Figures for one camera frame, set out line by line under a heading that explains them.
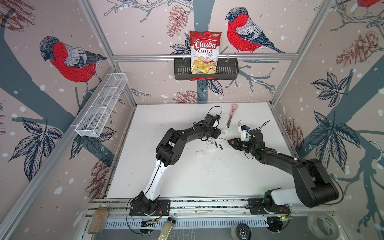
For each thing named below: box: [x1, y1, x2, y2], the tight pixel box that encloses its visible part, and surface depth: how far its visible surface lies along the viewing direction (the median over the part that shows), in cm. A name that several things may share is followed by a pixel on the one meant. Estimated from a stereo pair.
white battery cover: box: [195, 150, 205, 157], surface depth 94 cm
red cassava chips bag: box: [189, 30, 222, 81], surface depth 86 cm
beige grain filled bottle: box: [157, 216, 177, 240], surface depth 66 cm
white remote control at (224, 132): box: [219, 127, 231, 139], surface depth 104 cm
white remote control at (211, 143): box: [206, 137, 217, 150], surface depth 98 cm
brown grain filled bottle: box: [87, 203, 109, 234], surface depth 69 cm
